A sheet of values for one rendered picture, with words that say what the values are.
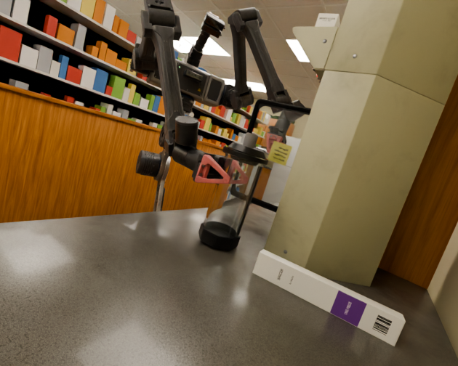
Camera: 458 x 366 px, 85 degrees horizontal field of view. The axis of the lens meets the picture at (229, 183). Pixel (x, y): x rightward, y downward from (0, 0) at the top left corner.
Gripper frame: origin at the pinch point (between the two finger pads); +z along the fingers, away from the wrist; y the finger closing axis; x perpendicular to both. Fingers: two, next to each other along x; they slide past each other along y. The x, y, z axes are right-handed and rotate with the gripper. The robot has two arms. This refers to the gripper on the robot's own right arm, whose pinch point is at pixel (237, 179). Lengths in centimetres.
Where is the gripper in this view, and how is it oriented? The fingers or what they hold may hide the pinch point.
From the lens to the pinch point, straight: 58.9
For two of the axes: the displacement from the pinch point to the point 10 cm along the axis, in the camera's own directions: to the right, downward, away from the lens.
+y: 5.2, 0.0, 8.5
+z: 7.8, 3.9, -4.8
